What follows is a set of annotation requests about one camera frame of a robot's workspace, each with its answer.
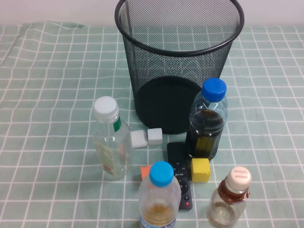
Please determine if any clear bottle white cap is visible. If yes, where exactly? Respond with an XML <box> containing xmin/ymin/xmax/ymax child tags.
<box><xmin>92</xmin><ymin>96</ymin><xmax>133</xmax><ymax>181</ymax></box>

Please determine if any clear bottle cream cap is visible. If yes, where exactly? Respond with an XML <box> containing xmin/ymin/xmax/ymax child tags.
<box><xmin>207</xmin><ymin>166</ymin><xmax>252</xmax><ymax>228</ymax></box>

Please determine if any black mesh wastebasket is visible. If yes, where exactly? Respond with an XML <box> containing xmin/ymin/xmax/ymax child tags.
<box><xmin>114</xmin><ymin>0</ymin><xmax>245</xmax><ymax>135</ymax></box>

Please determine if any grey cube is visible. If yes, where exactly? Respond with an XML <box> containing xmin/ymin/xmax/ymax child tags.
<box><xmin>147</xmin><ymin>127</ymin><xmax>163</xmax><ymax>145</ymax></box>

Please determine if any white rounded case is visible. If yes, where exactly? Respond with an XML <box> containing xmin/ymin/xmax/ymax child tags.
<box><xmin>130</xmin><ymin>129</ymin><xmax>148</xmax><ymax>149</ymax></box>

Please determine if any black remote control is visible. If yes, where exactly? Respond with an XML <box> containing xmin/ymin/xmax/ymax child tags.
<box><xmin>167</xmin><ymin>142</ymin><xmax>193</xmax><ymax>210</ymax></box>

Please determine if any dark liquid bottle blue cap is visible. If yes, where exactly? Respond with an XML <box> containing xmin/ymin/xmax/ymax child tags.
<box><xmin>185</xmin><ymin>77</ymin><xmax>229</xmax><ymax>160</ymax></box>

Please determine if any orange block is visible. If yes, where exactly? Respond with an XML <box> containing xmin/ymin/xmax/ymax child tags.
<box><xmin>140</xmin><ymin>163</ymin><xmax>155</xmax><ymax>182</ymax></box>

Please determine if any yellow cube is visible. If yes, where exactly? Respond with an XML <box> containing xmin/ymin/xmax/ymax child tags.
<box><xmin>191</xmin><ymin>158</ymin><xmax>211</xmax><ymax>183</ymax></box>

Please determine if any amber liquid bottle cyan cap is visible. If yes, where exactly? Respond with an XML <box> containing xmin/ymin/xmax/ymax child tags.
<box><xmin>138</xmin><ymin>161</ymin><xmax>181</xmax><ymax>228</ymax></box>

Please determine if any green checked tablecloth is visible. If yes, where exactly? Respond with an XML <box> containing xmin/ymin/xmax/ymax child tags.
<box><xmin>0</xmin><ymin>21</ymin><xmax>304</xmax><ymax>228</ymax></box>

